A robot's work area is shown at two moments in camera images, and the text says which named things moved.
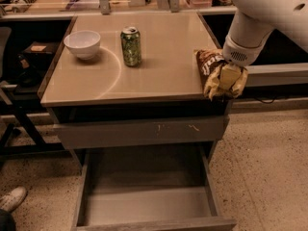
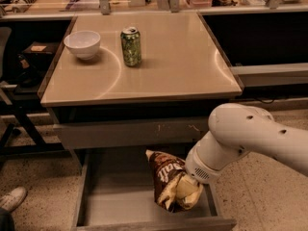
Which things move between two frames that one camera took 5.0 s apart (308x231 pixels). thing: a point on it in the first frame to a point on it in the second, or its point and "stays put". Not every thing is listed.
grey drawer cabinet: x=128 y=90 stays put
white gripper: x=238 y=54 to x=199 y=167
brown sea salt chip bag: x=211 y=63 to x=174 y=189
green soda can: x=132 y=46 stays put
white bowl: x=83 y=43 stays put
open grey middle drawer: x=147 y=190 stays put
